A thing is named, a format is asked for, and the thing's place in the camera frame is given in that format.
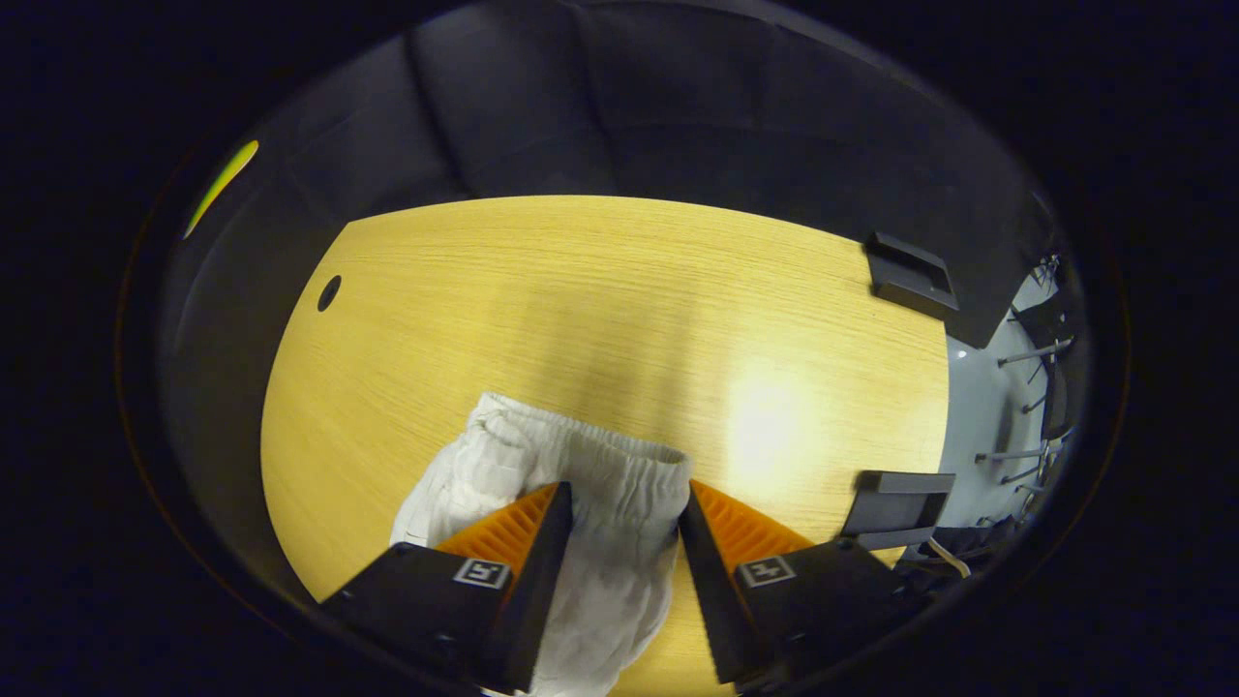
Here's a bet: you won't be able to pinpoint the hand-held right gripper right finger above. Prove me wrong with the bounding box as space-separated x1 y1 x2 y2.
678 479 930 684

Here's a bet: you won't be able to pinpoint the white cable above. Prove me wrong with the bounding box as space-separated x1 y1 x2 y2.
920 537 972 580

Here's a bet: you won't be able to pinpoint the metal legged chair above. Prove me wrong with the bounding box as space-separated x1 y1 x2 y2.
976 254 1079 490

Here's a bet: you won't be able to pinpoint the white jeans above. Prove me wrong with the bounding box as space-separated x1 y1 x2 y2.
390 391 694 697

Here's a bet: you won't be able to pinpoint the black backdrop cloth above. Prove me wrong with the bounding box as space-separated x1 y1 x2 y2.
155 0 1066 606

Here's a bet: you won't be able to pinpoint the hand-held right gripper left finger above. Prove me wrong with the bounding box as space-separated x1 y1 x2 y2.
319 482 574 694

